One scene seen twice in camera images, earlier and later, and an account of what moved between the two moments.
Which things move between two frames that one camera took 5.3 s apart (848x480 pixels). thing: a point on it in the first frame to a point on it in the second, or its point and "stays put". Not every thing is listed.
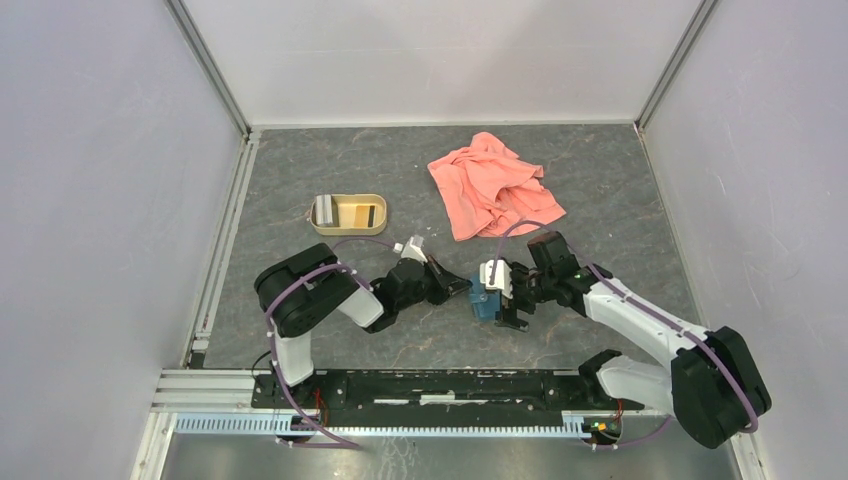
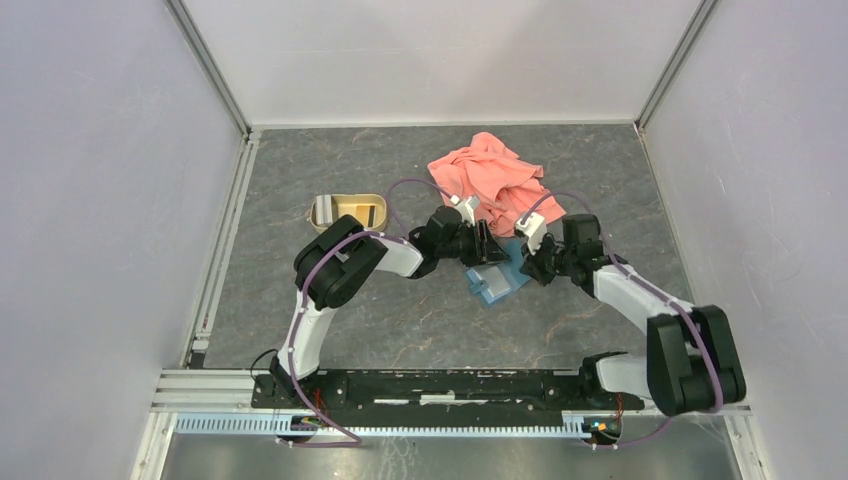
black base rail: (432, 391) stays put
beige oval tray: (353, 214) stays put
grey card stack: (324, 210) stays put
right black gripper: (509, 313) to (532, 264)
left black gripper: (447, 283) to (485, 251)
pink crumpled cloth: (488, 189) stays put
